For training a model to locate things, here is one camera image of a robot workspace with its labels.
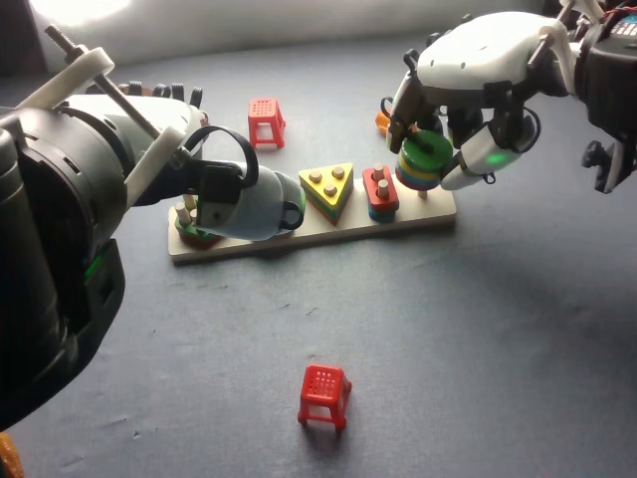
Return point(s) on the orange toy bread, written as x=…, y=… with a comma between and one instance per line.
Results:
x=10, y=458

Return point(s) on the orange toy chicken leg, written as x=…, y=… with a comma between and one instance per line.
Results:
x=379, y=124

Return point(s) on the red toy stool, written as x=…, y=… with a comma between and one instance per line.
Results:
x=264, y=107
x=323, y=381

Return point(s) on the wooden peg board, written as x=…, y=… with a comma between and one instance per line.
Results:
x=348, y=234

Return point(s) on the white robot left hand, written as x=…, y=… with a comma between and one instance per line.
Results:
x=259, y=209

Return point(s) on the yellow-topped triangle block stack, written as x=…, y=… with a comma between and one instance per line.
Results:
x=323, y=183

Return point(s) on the red-topped oblong block stack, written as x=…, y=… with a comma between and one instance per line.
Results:
x=385, y=211

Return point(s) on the colourful rings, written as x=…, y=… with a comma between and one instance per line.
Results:
x=423, y=169

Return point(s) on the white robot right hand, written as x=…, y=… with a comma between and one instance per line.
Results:
x=478, y=50

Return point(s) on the white backdrop sheet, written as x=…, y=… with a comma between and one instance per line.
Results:
x=249, y=25

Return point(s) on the grey table cloth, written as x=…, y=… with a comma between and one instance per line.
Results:
x=448, y=323

